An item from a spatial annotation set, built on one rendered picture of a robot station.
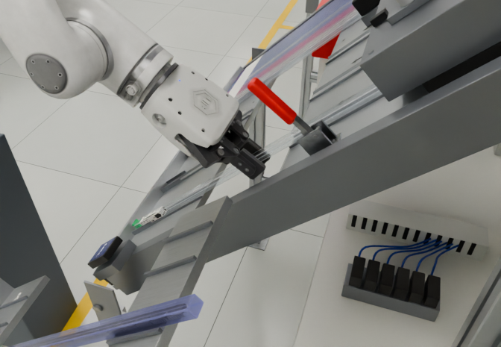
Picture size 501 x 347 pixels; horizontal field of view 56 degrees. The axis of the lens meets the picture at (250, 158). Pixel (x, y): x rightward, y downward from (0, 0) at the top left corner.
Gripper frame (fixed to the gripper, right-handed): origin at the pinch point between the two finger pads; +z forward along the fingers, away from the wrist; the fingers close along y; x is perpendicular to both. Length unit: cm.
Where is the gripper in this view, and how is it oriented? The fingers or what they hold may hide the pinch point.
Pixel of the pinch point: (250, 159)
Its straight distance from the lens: 62.7
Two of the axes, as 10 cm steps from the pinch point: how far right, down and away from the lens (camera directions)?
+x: -5.5, 5.0, 6.7
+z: 7.7, 6.1, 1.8
